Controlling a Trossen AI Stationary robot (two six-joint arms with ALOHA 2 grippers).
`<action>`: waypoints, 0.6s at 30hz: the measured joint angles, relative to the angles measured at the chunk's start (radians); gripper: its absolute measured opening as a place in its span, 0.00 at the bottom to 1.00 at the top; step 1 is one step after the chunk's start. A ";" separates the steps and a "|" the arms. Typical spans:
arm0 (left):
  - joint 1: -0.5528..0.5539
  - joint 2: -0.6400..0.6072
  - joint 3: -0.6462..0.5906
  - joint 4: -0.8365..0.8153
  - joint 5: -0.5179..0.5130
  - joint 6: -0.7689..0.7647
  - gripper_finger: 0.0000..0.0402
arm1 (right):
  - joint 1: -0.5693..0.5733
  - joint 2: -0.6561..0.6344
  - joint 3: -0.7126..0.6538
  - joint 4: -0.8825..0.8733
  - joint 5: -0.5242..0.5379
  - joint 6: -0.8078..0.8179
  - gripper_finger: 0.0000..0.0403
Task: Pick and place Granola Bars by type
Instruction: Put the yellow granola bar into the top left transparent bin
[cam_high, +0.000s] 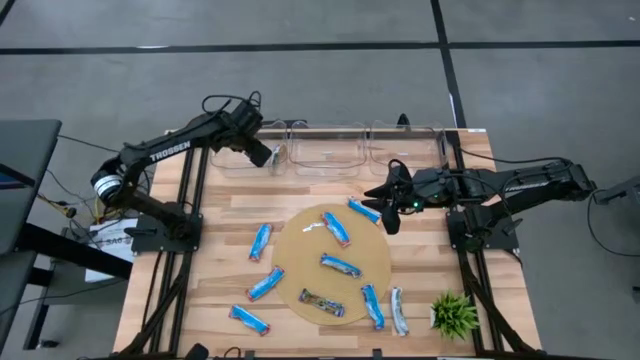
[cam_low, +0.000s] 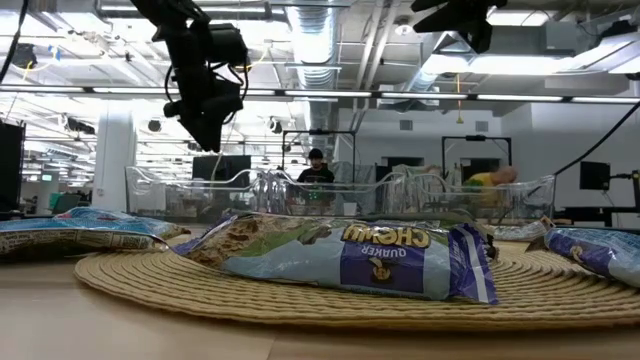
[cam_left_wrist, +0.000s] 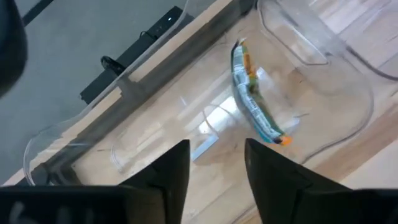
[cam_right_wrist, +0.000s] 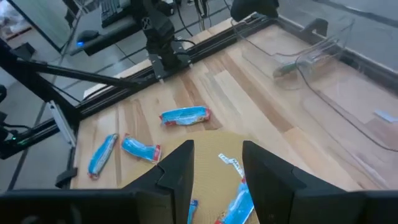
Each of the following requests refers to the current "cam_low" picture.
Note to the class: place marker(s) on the white building column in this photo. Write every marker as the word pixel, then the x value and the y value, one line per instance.
pixel 114 160

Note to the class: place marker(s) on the silver ventilation duct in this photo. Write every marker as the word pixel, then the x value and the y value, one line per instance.
pixel 314 50

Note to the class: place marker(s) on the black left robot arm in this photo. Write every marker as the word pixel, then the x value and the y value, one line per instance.
pixel 170 30

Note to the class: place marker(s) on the red-ended Quaker Chewy bar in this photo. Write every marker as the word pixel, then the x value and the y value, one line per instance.
pixel 75 240
pixel 125 220

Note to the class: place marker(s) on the black monitor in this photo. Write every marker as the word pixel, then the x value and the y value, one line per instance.
pixel 11 170
pixel 594 175
pixel 225 170

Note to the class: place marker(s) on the black desk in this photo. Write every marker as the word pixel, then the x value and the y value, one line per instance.
pixel 600 211

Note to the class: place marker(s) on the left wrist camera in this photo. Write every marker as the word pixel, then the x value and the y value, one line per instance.
pixel 229 45

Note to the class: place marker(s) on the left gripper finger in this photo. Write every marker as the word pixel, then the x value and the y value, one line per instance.
pixel 197 129
pixel 215 137

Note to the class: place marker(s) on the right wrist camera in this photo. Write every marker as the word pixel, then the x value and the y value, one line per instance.
pixel 477 37

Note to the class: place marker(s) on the clear plastic bin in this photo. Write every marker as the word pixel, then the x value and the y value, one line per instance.
pixel 360 200
pixel 530 200
pixel 150 200

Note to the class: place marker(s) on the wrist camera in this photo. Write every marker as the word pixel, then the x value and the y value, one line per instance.
pixel 477 37
pixel 229 45

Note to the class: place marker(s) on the round woven tan placemat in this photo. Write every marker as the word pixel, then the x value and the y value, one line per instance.
pixel 320 312

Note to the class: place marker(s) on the person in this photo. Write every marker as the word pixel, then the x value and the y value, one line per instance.
pixel 316 175
pixel 492 177

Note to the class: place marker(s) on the purple-ended Quaker Chewy bar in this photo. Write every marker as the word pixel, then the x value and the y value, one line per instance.
pixel 600 255
pixel 300 270

